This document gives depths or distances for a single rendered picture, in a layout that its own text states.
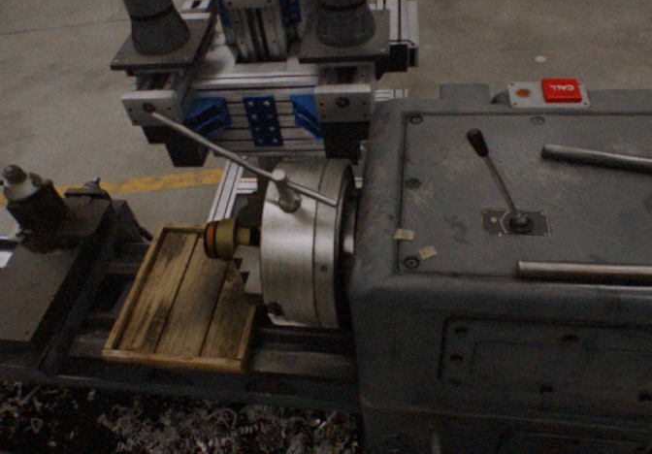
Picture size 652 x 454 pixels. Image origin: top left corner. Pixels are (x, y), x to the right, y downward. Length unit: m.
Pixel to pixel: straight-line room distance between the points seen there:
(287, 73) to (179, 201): 1.44
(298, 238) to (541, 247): 0.36
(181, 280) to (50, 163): 2.17
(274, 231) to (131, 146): 2.41
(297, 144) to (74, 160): 1.94
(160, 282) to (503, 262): 0.81
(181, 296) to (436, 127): 0.67
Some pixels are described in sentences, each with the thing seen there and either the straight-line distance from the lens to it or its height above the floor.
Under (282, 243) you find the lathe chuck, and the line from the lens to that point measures 0.86.
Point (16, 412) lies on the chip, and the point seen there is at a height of 0.55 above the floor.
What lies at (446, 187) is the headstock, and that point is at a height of 1.25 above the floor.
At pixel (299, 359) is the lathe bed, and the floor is 0.86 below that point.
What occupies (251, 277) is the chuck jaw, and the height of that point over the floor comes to 1.10.
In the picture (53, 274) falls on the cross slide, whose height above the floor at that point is 0.97.
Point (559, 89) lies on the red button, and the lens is 1.05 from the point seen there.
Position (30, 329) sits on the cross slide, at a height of 0.97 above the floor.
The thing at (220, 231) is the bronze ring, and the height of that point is 1.12.
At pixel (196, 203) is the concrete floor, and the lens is 2.73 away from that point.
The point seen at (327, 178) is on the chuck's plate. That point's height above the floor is 1.24.
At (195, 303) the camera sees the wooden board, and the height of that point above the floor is 0.89.
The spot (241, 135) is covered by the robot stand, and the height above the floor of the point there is 0.89.
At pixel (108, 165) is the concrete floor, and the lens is 3.17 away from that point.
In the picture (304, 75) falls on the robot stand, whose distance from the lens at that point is 1.46.
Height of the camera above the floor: 1.86
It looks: 47 degrees down
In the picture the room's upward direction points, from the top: 8 degrees counter-clockwise
